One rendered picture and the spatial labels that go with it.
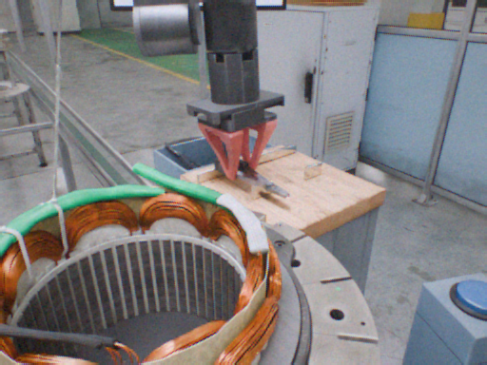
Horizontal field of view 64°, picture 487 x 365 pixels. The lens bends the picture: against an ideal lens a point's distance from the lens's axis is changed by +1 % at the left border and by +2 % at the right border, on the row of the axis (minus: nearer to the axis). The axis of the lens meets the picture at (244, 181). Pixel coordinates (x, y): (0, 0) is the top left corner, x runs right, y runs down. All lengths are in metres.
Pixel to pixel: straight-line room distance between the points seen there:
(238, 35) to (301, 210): 0.20
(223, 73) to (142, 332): 0.27
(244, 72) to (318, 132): 2.17
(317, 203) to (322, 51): 2.02
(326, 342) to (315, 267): 0.07
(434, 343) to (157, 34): 0.41
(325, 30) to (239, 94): 2.03
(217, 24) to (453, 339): 0.37
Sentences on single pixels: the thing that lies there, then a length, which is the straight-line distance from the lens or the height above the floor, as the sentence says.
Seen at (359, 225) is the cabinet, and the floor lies 1.02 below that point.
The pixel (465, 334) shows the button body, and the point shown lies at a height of 1.03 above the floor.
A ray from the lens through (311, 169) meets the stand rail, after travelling 0.53.
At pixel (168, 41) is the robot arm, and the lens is 0.44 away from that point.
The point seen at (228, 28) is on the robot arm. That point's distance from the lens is 0.43.
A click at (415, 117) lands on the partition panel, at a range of 2.80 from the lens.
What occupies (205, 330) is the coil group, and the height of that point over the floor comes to 1.14.
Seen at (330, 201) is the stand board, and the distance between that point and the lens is 0.48.
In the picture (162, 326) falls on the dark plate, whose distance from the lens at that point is 0.39.
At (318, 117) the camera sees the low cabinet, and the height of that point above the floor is 0.56.
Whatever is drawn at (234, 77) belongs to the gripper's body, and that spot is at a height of 1.21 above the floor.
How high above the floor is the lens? 1.30
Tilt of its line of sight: 26 degrees down
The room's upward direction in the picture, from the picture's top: straight up
